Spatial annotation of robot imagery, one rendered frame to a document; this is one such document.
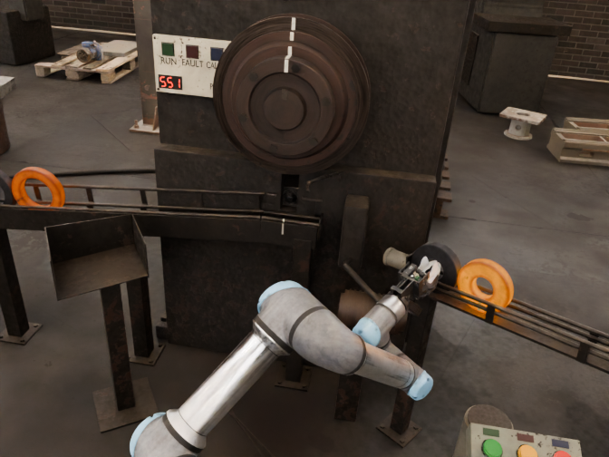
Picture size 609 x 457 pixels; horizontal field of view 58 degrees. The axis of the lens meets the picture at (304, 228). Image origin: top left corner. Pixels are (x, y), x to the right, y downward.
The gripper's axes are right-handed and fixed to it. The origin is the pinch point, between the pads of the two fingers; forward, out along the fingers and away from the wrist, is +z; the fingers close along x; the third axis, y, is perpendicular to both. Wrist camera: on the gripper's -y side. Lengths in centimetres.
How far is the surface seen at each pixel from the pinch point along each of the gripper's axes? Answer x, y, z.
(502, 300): -21.8, 0.4, -1.2
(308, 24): 46, 63, 7
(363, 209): 27.9, 7.9, 1.6
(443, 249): -1.6, 6.5, 1.2
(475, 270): -12.4, 5.1, 0.4
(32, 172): 124, 24, -60
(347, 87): 35, 46, 8
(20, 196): 130, 16, -67
